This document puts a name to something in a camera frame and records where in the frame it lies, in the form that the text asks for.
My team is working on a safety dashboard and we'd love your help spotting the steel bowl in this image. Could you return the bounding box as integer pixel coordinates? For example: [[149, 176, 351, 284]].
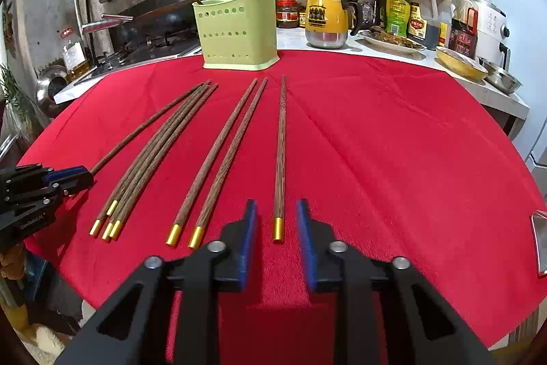
[[479, 58, 524, 95]]

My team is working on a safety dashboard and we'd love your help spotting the green plastic chopstick holder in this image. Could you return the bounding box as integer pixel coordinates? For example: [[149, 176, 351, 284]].
[[192, 0, 280, 70]]

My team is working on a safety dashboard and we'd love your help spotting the clear plastic jug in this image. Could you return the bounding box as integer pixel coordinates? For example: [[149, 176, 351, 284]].
[[438, 0, 456, 48]]

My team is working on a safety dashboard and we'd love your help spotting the white air fryer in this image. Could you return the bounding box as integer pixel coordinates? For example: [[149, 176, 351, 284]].
[[474, 0, 511, 70]]

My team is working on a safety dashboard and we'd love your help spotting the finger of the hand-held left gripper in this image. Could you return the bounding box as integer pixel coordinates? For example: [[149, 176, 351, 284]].
[[0, 172, 95, 220], [0, 165, 89, 197]]

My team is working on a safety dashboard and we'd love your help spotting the dark soy sauce bottle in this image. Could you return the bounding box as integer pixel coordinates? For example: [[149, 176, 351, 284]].
[[370, 0, 387, 29]]

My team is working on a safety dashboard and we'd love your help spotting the oil jug red handle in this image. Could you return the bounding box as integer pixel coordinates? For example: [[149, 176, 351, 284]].
[[449, 0, 479, 58]]

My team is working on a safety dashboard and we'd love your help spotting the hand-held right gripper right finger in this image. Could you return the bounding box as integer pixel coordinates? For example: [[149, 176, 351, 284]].
[[297, 199, 496, 365]]

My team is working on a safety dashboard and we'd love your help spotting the metal stand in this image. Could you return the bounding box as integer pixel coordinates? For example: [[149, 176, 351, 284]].
[[530, 210, 547, 277]]

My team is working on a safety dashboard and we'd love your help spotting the dark vinegar jug red cap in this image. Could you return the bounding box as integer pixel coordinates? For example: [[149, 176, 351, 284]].
[[408, 0, 441, 51]]

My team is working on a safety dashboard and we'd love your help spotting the gas stove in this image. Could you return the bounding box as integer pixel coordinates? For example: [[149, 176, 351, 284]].
[[85, 34, 201, 70]]

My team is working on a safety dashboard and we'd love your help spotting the green plant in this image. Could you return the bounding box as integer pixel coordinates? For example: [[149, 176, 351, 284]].
[[0, 63, 27, 128]]

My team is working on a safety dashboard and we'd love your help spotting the black wok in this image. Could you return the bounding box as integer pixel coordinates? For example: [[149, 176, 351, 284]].
[[107, 0, 223, 45]]

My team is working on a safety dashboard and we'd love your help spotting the red tablecloth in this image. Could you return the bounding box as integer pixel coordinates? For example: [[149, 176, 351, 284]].
[[17, 49, 547, 365]]

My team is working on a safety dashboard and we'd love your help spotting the person's left hand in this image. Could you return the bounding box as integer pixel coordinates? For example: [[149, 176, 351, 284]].
[[0, 247, 25, 282]]

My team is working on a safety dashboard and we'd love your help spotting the shiny metal bar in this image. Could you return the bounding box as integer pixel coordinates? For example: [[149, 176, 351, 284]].
[[81, 13, 135, 35]]

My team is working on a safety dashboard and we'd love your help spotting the plate with fish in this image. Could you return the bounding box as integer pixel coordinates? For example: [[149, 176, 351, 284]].
[[358, 25, 428, 54]]

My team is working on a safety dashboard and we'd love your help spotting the green plastic bottle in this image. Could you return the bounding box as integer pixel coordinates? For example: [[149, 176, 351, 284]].
[[385, 0, 411, 38]]

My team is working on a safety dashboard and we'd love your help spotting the cooking oil bottle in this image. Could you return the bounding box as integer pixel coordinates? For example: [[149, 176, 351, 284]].
[[62, 40, 91, 82]]

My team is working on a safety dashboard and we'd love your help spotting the yellow bowl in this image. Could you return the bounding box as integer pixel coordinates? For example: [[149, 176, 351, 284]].
[[435, 46, 489, 82]]

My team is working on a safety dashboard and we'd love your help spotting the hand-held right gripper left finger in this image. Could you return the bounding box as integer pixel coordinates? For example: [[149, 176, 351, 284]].
[[55, 199, 258, 365]]

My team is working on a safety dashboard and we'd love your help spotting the red chili sauce jar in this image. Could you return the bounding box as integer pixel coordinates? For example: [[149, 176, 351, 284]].
[[276, 0, 300, 29]]

